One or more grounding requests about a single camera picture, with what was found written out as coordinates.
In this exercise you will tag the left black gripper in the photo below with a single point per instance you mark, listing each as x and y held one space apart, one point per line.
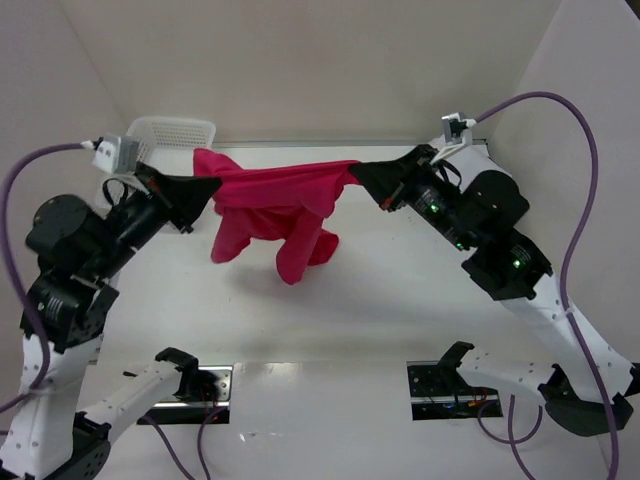
163 198

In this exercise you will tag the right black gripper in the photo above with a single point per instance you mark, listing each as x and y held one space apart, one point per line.
403 180

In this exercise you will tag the red t-shirt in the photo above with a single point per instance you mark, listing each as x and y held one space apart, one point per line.
282 203

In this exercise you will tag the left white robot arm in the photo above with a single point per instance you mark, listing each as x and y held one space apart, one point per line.
79 252

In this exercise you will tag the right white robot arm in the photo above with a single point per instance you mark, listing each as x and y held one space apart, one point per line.
475 204

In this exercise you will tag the white plastic basket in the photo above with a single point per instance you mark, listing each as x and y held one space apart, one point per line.
167 143

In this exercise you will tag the folded white t-shirt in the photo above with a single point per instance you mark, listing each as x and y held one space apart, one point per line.
472 161

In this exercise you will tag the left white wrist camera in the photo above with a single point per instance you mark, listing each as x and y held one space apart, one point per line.
116 155

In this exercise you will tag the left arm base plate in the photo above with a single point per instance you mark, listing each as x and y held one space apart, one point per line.
210 395

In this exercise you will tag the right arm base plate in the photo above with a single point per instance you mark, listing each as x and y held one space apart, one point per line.
440 394

